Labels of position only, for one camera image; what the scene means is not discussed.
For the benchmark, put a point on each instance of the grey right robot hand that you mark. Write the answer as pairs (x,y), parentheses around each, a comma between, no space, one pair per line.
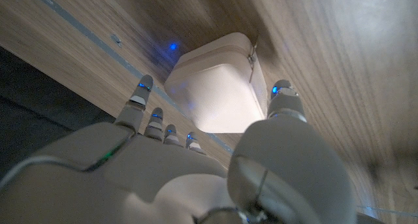
(147,185)

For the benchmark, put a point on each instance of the peach square jewelry box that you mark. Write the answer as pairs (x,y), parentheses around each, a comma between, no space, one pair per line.
(215,96)

